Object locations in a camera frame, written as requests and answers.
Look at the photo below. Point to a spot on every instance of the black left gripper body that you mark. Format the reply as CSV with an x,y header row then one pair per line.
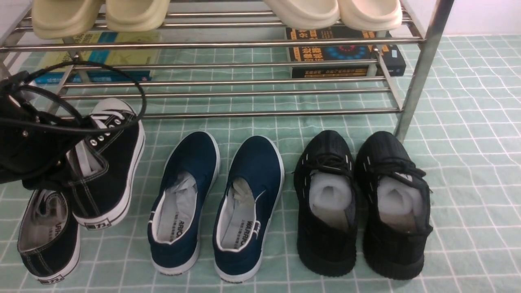
x,y
34,143

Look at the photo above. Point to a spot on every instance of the black canvas sneaker white sole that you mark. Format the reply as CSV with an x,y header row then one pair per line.
x,y
102,167

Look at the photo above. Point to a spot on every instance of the metal shoe rack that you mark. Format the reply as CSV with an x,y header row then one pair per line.
x,y
267,79

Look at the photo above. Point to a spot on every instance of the yellow blue book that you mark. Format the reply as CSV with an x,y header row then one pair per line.
x,y
143,57

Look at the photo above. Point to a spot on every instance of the yellow-green slipper left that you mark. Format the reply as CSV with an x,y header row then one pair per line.
x,y
56,19

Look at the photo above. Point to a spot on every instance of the yellow-green slipper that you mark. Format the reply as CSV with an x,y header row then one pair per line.
x,y
56,19
135,15

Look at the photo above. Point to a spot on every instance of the left navy slip-on shoe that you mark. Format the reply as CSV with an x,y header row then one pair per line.
x,y
173,228

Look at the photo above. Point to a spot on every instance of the navy slip-on shoe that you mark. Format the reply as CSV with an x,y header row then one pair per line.
x,y
173,228
253,188

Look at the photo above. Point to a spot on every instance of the yellow-green slipper right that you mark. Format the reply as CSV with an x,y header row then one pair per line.
x,y
135,15

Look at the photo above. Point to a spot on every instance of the right navy slip-on shoe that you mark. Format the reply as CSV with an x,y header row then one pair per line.
x,y
253,188

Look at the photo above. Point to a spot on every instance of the left black knit sneaker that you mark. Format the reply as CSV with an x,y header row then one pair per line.
x,y
327,206

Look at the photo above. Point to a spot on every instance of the black knit sneaker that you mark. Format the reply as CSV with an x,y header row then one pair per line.
x,y
327,206
398,202

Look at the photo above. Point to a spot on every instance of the cream slipper left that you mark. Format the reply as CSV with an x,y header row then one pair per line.
x,y
305,14

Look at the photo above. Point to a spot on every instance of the cream slipper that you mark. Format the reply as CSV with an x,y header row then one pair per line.
x,y
305,14
371,15

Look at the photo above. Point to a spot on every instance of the cream slipper right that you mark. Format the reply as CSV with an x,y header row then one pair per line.
x,y
371,15

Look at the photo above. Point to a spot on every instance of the right black knit sneaker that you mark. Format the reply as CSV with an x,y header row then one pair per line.
x,y
398,202

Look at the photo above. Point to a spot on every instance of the black orange book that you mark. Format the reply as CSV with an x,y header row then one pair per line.
x,y
331,56

